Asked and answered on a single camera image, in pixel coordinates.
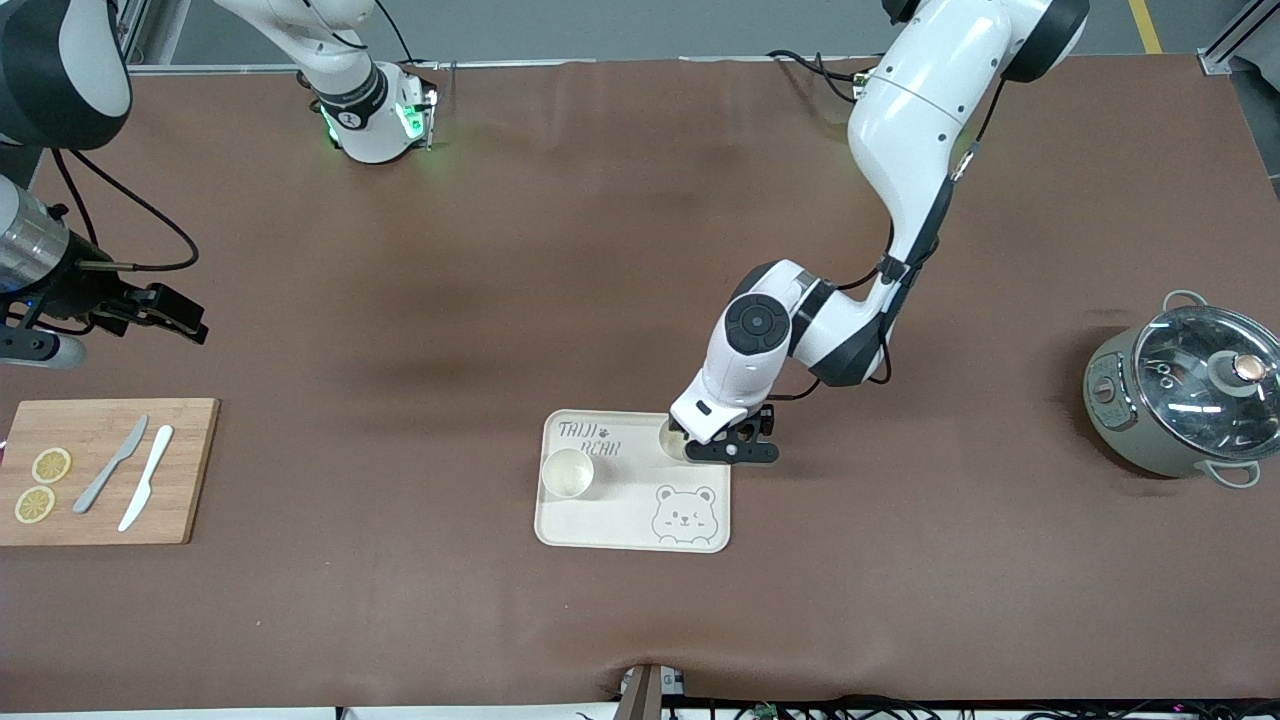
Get grey-green electric pot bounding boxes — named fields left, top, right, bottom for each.
left=1083, top=290, right=1280, bottom=489

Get black base cables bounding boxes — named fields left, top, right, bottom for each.
left=766, top=48, right=871, bottom=101

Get aluminium frame profile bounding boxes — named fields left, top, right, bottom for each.
left=105, top=0, right=191, bottom=73
left=1198, top=0, right=1280, bottom=76

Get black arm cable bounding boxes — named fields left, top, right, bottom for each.
left=765, top=75, right=1006, bottom=401
left=50, top=148, right=201, bottom=273

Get grey plastic knife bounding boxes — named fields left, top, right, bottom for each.
left=73, top=414, right=150, bottom=515

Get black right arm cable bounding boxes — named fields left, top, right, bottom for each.
left=50, top=148, right=201, bottom=273

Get brown table cover mat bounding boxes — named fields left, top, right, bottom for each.
left=0, top=55, right=1280, bottom=713

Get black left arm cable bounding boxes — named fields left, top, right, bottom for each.
left=765, top=75, right=1006, bottom=401

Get white plastic cup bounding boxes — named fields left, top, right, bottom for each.
left=657, top=415, right=701, bottom=464
left=540, top=447, right=596, bottom=500

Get glass pot lid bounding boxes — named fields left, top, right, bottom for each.
left=1135, top=305, right=1280, bottom=461

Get cream bear print tray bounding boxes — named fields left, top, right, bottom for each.
left=533, top=408, right=733, bottom=554

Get wooden cutting board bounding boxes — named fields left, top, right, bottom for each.
left=0, top=398, right=221, bottom=547

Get white plastic knife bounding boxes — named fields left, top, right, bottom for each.
left=118, top=424, right=175, bottom=533

